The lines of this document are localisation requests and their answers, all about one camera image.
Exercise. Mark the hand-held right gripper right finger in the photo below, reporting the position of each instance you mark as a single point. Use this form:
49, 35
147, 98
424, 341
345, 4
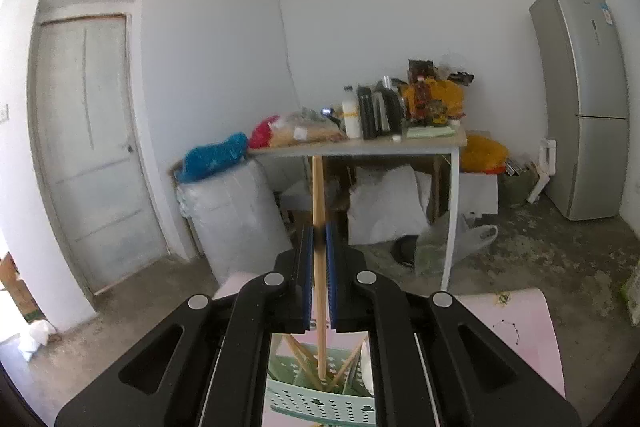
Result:
332, 277

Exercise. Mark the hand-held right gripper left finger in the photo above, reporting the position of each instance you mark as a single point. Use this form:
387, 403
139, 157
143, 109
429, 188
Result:
306, 277

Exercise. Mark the set of wooden chopsticks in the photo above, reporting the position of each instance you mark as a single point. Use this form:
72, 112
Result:
300, 353

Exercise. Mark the long wooden chopstick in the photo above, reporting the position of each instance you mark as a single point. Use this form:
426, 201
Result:
318, 192

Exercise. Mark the green plastic utensil basket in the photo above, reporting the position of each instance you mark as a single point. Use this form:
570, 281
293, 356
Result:
320, 407

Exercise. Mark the black round pot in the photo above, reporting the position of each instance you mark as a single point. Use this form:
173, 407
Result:
402, 252

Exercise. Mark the large white sack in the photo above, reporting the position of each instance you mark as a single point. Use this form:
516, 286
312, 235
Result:
235, 217

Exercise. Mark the wooden table with white legs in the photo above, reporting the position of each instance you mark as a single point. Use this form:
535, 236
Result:
360, 149

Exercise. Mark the clear plastic bag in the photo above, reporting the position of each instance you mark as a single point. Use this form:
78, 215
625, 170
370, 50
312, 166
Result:
470, 239

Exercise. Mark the clear bag of tan food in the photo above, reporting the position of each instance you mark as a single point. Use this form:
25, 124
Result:
310, 129

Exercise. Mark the red plastic bag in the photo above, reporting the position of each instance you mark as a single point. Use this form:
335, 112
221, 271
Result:
261, 134

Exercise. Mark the blue plastic bag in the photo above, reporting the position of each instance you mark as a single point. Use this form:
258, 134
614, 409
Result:
212, 157

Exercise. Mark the white plastic bottle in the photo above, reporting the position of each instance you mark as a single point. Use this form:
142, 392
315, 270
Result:
352, 117

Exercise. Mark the black flask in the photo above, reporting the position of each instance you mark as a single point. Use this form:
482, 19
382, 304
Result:
367, 114

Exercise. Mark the white foam box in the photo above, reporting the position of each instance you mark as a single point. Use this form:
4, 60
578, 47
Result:
477, 194

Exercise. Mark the green flat pad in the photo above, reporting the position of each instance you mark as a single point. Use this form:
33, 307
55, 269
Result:
430, 132

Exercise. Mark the black electric kettle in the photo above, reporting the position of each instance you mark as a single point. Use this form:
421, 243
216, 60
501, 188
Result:
389, 109

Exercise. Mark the yellow plastic bag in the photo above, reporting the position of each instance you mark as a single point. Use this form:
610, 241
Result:
482, 154

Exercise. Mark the pink printed tablecloth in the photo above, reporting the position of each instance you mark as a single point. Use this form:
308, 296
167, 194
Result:
520, 332

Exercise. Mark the green bin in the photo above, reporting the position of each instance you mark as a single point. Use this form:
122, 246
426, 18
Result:
520, 187

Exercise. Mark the yellow bag with snacks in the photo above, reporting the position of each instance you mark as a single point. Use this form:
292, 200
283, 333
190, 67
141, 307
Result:
445, 99

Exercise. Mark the white plastic jug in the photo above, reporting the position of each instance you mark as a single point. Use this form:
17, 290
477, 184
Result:
547, 157

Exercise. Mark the white door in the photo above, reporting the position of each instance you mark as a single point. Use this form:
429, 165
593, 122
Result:
90, 132

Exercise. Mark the small white bag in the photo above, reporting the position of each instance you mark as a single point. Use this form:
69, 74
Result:
37, 339

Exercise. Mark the cardboard box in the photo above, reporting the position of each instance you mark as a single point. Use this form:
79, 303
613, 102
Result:
17, 292

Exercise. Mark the grey refrigerator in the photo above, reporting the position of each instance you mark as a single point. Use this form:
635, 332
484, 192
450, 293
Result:
585, 107

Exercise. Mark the wall light switch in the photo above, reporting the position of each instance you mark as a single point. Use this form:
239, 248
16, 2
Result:
4, 114

